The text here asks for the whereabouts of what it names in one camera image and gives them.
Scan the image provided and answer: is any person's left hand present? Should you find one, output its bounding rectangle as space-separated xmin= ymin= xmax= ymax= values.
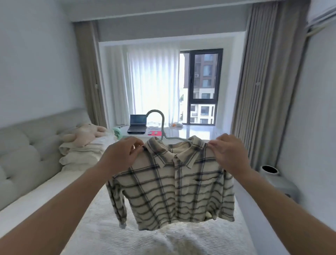
xmin=101 ymin=136 xmax=145 ymax=177

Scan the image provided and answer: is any person's right hand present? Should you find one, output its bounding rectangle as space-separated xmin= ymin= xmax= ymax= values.
xmin=207 ymin=133 xmax=251 ymax=177

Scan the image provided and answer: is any light green hanger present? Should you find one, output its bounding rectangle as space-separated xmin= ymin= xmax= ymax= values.
xmin=146 ymin=109 xmax=194 ymax=144

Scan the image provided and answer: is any cream plaid shirt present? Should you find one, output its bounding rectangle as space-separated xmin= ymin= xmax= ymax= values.
xmin=106 ymin=135 xmax=236 ymax=231

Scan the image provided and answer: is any person's right forearm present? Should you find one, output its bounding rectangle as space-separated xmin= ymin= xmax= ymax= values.
xmin=232 ymin=168 xmax=336 ymax=255

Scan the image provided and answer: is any person's left forearm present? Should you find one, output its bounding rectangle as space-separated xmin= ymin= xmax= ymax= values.
xmin=0 ymin=160 xmax=116 ymax=255

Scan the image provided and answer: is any white bay window ledge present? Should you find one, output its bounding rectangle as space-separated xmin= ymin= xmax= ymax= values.
xmin=115 ymin=125 xmax=231 ymax=144

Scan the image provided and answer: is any black laptop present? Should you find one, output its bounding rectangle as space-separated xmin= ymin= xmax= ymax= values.
xmin=127 ymin=114 xmax=147 ymax=135

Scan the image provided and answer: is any stack of white bedding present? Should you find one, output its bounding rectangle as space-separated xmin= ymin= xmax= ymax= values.
xmin=58 ymin=135 xmax=117 ymax=173

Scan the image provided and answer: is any beige plush toy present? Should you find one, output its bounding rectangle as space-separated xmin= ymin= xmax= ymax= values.
xmin=62 ymin=123 xmax=107 ymax=147

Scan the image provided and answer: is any dark framed window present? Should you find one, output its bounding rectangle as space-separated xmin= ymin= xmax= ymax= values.
xmin=180 ymin=48 xmax=224 ymax=126

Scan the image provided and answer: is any beige curtain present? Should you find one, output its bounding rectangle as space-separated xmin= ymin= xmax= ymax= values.
xmin=231 ymin=0 xmax=310 ymax=171
xmin=73 ymin=21 xmax=108 ymax=129

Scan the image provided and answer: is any white sheer curtain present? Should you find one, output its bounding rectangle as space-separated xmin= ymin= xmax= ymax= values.
xmin=105 ymin=43 xmax=182 ymax=126

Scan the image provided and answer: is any bed with white bedspread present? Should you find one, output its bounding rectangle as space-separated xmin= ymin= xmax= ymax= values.
xmin=0 ymin=168 xmax=258 ymax=255

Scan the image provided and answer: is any white air conditioner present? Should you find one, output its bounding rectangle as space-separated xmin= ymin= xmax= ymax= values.
xmin=304 ymin=0 xmax=336 ymax=37

